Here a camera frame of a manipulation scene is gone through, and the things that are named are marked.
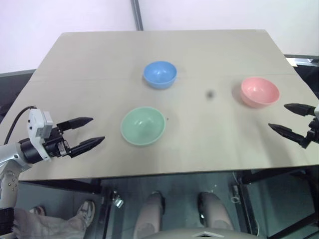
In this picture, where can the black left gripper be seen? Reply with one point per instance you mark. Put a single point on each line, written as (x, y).
(55, 142)

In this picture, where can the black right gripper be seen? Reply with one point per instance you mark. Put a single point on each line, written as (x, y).
(309, 135)

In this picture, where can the pink red bowl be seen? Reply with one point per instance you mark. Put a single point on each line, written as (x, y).
(259, 91)

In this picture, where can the green bowl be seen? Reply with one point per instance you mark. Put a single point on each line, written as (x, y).
(143, 125)

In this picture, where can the grey sneaker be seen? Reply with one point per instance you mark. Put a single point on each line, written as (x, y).
(86, 211)
(38, 210)

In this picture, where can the person's leg in khaki trousers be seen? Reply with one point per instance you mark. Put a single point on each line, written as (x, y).
(45, 224)

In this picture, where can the blue bowl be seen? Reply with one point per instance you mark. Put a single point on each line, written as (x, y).
(160, 74)

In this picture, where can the silver robot left leg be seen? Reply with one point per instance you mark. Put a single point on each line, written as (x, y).
(149, 216)

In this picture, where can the silver robot leg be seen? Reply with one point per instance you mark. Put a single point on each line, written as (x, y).
(214, 211)
(149, 216)

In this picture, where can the silver robot right leg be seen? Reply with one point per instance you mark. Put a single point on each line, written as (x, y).
(214, 211)

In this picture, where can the grey metal pole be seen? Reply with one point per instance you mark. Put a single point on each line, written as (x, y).
(137, 15)

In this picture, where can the grey robot torso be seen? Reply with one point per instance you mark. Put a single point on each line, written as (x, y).
(202, 234)

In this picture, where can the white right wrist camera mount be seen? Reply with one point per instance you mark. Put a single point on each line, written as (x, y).
(317, 110)

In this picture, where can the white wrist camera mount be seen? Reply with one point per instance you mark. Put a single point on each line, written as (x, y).
(317, 110)
(37, 127)

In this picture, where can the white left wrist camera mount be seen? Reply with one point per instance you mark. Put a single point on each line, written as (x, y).
(37, 127)

